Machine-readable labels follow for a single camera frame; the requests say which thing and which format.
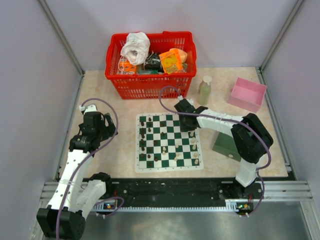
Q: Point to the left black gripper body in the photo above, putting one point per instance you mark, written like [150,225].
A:
[105,132]

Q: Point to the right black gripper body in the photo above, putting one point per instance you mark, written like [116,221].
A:
[184,126]

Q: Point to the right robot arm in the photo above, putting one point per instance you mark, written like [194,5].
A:
[252,139]

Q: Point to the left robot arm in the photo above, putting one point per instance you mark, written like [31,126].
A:
[64,217]

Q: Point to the green white chess mat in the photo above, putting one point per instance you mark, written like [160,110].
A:
[161,146]

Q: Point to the dark bishop chess piece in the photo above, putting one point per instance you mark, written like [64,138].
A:
[142,133]

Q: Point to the dark queen chess piece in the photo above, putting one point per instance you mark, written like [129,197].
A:
[142,144]

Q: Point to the green liquid bottle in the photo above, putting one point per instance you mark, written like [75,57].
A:
[204,90]

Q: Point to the dark green box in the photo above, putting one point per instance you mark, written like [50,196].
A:
[225,145]

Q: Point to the red plastic basket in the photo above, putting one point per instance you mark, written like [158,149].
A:
[148,80]

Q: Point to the orange snack box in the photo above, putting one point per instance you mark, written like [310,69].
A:
[173,61]

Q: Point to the small orange packet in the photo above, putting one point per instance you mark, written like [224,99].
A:
[125,67]

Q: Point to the pink open box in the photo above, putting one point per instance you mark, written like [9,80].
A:
[247,95]

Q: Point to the black wrapped package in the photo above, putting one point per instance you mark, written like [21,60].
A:
[153,62]

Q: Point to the white crumpled plastic bag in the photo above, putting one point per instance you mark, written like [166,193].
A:
[136,48]

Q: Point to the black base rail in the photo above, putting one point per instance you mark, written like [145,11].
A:
[180,192]

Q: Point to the aluminium frame rail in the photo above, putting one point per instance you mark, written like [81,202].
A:
[60,35]

